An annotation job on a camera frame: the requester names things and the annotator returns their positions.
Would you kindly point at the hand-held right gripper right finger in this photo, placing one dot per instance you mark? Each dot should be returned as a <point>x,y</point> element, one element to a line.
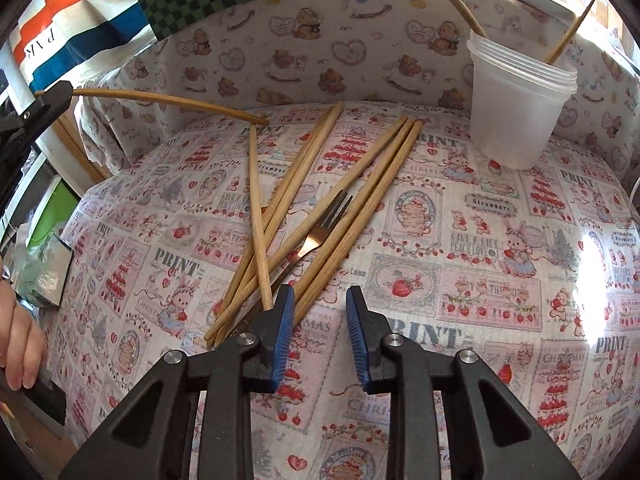
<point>357,340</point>

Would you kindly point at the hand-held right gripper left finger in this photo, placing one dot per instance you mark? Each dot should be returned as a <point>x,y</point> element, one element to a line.
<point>281,340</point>

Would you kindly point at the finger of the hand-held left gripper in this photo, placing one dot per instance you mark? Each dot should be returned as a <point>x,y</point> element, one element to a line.
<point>47,107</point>

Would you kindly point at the rose gold metal fork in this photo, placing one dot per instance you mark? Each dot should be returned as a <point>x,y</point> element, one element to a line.
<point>312,242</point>

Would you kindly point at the bunch of wooden chopsticks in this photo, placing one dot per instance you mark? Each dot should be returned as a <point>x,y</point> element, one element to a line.
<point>256,210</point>

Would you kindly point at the translucent plastic cup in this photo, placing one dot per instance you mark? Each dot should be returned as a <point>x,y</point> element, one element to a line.
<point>515,120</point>

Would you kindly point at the person's left hand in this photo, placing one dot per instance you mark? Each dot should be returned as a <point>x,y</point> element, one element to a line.
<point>17,345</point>

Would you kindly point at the striped curtain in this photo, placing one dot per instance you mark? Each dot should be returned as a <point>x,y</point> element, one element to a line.
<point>75,25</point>

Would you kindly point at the green storage box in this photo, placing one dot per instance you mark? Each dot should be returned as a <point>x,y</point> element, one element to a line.
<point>50,210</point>

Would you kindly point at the strawberry print tablecloth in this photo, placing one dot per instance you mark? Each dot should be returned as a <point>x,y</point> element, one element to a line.
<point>450,260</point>

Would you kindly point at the green tissue pack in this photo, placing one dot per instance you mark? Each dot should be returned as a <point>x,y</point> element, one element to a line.
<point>42,270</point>

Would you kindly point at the bear print cloth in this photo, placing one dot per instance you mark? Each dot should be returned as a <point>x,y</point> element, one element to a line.
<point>350,50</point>

